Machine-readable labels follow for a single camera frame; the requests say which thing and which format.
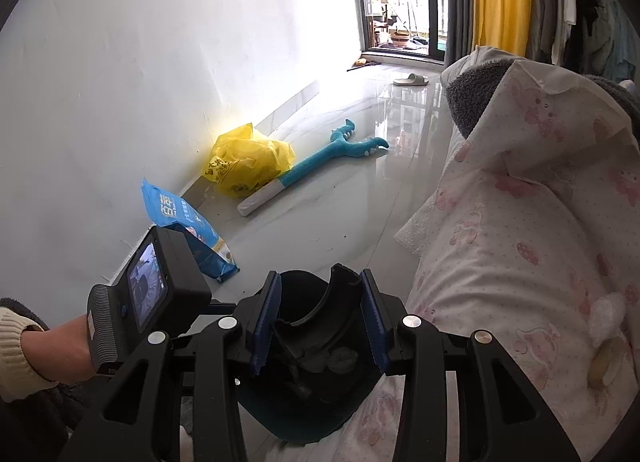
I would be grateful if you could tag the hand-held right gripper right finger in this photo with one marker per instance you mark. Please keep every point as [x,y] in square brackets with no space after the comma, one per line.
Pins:
[374,322]

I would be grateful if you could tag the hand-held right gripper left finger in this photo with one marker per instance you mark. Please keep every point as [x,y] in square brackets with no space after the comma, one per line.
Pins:
[265,322]

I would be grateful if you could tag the black curved plastic piece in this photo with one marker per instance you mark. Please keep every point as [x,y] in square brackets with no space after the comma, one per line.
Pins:
[325,312]

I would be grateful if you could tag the dark teal trash bin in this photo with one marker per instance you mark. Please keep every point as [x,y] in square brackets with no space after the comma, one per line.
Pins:
[300,417]

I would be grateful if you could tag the person's left forearm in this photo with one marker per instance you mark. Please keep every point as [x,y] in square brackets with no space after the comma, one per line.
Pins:
[50,352]

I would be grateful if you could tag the blue printed food bag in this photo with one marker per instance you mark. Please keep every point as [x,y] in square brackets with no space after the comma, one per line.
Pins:
[170,207]

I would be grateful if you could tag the clear bubble wrap sheet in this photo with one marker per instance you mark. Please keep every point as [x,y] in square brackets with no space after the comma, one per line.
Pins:
[415,227]

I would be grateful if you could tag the yellow plastic bag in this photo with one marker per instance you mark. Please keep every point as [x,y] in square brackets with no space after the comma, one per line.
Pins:
[245,157]

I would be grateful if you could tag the pink printed blanket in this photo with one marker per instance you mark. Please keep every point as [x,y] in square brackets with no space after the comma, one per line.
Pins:
[500,242]

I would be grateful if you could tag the teal dinosaur plush stick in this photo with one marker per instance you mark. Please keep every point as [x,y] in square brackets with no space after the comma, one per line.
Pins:
[310,162]

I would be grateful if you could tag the dark fleece robe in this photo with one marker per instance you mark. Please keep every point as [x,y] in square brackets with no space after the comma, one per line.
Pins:
[30,427]

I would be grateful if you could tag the white foam piece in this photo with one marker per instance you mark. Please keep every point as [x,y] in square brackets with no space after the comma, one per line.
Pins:
[607,317]

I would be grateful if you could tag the pale green slipper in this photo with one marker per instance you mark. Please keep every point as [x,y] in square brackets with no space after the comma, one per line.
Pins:
[410,80]

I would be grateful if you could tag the grey fleece blanket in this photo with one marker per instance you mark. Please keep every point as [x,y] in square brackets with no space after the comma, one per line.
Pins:
[475,92]

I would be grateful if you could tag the small floor brush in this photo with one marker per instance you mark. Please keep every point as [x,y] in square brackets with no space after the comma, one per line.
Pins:
[362,65]

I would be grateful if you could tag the white hanging garment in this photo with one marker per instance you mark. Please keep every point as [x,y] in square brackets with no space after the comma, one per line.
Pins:
[565,7]

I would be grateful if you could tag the pale blue hanging cloth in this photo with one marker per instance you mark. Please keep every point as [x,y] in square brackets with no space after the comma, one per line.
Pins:
[620,37]

